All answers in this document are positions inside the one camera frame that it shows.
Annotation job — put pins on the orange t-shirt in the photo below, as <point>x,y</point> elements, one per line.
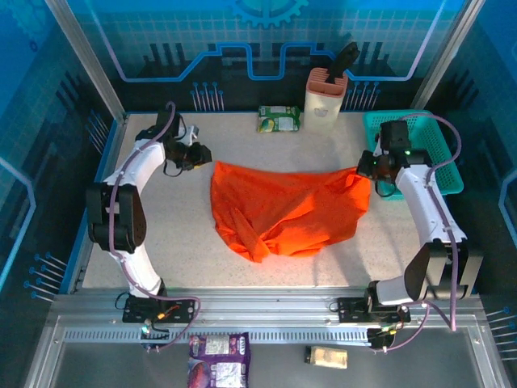
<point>282,210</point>

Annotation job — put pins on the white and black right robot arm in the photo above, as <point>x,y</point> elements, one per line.
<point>424,202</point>

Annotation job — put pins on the teal plastic basket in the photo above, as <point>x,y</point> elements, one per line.
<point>428,133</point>

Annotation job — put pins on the cream knife block pink top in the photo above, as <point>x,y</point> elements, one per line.
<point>321,117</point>

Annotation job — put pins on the purple snack bag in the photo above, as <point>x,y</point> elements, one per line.
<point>220,363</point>

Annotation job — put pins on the small tan packet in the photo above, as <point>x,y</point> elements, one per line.
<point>329,357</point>

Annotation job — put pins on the aluminium frame post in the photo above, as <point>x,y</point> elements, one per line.
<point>443,60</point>
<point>89,60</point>

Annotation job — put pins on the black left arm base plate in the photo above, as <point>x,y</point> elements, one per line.
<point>186,309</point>

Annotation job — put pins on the aluminium rail frame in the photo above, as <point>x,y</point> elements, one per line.
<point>262,307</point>

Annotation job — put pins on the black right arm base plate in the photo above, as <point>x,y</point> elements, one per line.
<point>349,309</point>

